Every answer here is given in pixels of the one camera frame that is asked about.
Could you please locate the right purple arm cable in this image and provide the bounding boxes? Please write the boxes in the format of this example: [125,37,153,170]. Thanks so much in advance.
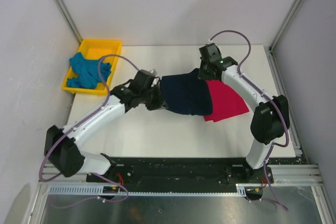
[208,30,291,211]

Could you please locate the right aluminium frame post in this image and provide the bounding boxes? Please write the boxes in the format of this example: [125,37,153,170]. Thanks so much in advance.
[268,0,320,51]

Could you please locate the slotted grey cable duct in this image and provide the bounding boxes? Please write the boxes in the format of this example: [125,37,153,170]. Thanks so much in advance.
[47,183,263,197]

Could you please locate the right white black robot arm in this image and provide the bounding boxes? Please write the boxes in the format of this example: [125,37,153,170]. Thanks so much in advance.
[198,43,290,183]

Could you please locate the left aluminium frame post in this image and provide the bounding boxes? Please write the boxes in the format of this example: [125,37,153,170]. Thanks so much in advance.
[54,0,82,45]

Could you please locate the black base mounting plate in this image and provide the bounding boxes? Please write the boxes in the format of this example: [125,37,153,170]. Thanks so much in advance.
[102,157,274,184]

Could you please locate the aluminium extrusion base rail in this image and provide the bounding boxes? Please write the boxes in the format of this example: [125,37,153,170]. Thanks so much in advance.
[269,165,323,186]

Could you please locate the aluminium frame post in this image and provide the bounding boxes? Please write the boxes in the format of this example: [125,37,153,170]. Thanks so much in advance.
[54,0,82,45]
[268,0,320,51]

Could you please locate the magenta t-shirt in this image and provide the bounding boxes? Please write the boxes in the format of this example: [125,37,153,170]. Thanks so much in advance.
[204,80,249,122]

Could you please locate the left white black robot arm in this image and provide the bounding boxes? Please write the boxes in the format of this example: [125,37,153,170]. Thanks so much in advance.
[45,69,160,182]

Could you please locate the navy blue t-shirt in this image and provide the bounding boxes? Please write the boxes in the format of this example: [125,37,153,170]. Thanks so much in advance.
[160,68,213,116]

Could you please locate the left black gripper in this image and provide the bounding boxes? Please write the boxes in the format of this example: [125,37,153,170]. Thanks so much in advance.
[140,82,168,111]

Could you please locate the teal crumpled t-shirt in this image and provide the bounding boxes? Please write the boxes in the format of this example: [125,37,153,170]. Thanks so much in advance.
[67,52,101,89]

